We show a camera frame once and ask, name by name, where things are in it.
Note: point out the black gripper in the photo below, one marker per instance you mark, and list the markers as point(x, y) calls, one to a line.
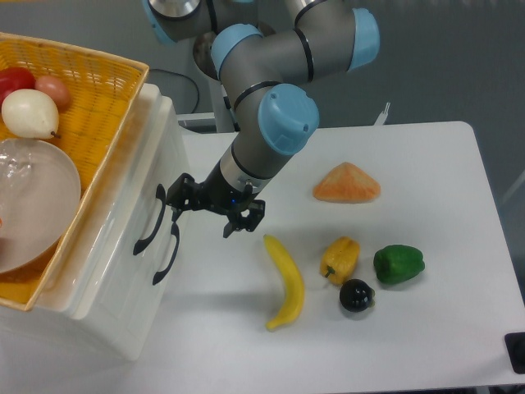
point(216, 195)

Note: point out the white drawer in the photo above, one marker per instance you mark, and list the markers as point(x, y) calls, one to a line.
point(134, 175)
point(137, 275)

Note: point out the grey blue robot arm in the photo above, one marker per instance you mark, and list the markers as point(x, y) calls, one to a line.
point(264, 78)

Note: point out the white drawer cabinet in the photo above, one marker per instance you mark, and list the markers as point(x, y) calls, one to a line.
point(41, 347)

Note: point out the yellow banana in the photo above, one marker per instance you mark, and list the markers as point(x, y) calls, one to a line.
point(293, 302)

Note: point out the orange triangular bread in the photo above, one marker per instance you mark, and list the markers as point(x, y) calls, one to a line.
point(347, 183)

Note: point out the yellow bell pepper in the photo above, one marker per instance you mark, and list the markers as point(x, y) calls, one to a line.
point(340, 260)

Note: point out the yellow woven basket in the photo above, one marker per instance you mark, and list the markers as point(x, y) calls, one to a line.
point(104, 87)

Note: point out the black round eggplant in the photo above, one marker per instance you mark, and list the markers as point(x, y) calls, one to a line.
point(356, 296)

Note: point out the green bell pepper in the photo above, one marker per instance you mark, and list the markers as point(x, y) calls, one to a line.
point(395, 264)

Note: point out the pink peach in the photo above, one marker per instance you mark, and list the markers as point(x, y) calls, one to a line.
point(55, 89)

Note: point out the clear plastic wrap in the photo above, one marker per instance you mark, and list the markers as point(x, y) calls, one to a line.
point(16, 166)

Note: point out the white pear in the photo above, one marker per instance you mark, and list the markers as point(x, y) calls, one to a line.
point(29, 113)

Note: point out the red apple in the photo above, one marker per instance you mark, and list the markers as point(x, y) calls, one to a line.
point(15, 78)

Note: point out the black device at edge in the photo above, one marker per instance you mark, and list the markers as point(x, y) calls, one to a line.
point(515, 344)

